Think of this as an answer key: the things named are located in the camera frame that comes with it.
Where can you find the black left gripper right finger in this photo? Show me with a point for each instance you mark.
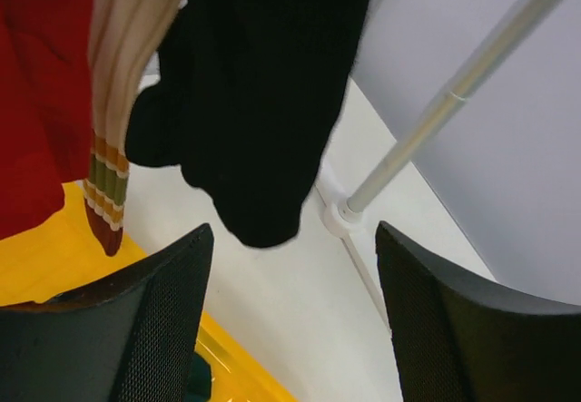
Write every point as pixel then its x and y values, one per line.
pixel 460 337

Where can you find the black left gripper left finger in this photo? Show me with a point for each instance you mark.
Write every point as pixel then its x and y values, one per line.
pixel 129 336

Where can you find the dark teal sock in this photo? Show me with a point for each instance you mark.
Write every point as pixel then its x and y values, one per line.
pixel 199 383

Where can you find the black sock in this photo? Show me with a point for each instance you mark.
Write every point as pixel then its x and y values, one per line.
pixel 249 93

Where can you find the yellow plastic tray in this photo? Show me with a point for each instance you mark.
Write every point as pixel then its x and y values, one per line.
pixel 62 254

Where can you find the silver clothes rack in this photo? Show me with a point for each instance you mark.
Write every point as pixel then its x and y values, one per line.
pixel 344 217

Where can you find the striped beige maroon sock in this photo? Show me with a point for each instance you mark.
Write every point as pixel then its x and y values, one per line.
pixel 124 36

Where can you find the red sock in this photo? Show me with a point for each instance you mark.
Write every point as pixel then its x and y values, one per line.
pixel 46 111

